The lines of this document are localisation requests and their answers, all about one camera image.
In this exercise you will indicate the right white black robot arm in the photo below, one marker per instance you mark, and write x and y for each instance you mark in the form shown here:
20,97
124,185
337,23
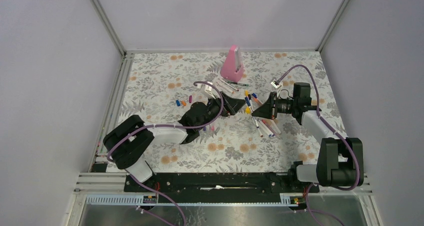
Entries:
340,159

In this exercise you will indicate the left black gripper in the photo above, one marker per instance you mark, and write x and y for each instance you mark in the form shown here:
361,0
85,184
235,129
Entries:
231,105

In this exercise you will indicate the dark blue capped marker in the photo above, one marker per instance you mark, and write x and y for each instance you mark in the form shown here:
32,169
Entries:
251,111

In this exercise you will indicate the pink translucent marker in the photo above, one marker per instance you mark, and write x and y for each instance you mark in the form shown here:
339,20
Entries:
270,127

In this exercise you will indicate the floral table mat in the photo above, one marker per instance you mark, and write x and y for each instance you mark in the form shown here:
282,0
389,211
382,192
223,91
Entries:
157,80

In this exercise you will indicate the red brown capped marker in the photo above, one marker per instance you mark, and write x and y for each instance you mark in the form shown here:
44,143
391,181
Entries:
260,133

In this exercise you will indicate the grey white marker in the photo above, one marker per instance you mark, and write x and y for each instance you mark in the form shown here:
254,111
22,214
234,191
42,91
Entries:
275,127

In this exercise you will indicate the orange brown marker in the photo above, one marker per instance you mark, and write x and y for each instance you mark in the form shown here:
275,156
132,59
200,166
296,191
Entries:
256,99

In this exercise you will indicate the pink metronome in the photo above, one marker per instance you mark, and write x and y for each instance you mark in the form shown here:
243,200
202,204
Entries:
233,68

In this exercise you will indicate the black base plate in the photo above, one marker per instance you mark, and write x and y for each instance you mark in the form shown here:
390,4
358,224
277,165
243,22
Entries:
243,188

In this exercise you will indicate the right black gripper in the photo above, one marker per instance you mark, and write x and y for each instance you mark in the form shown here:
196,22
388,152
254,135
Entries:
267,110

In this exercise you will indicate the purple capped white marker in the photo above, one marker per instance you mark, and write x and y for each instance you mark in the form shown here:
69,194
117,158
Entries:
268,132

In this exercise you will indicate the dark green marker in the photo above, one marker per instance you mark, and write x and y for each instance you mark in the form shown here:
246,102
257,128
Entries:
239,84

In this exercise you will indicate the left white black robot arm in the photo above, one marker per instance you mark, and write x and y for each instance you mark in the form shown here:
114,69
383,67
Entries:
128,141

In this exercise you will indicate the magenta capped white marker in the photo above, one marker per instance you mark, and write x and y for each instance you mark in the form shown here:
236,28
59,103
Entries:
229,85

